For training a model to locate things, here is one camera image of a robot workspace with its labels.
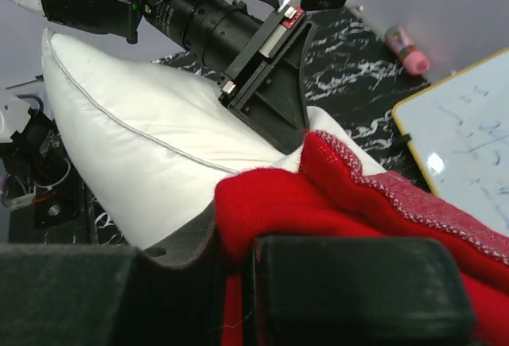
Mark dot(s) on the red patterned pillowcase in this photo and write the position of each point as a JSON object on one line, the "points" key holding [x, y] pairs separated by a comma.
{"points": [[331, 193]]}

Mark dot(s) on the pink whiteboard marker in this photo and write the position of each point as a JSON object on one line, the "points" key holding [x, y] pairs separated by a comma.
{"points": [[414, 61]]}

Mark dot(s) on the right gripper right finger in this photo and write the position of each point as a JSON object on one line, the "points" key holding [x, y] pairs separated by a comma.
{"points": [[307, 290]]}

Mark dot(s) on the small yellow-framed whiteboard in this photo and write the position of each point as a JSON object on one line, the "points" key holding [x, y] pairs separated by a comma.
{"points": [[458, 131]]}

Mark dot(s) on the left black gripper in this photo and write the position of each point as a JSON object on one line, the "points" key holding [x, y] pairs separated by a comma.
{"points": [[264, 85]]}

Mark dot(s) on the white pillow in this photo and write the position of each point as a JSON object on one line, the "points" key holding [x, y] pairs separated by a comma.
{"points": [[151, 142]]}

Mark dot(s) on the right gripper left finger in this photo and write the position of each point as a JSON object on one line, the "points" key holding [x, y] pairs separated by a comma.
{"points": [[169, 294]]}

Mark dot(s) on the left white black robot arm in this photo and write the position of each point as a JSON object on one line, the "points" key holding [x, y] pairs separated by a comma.
{"points": [[213, 31]]}

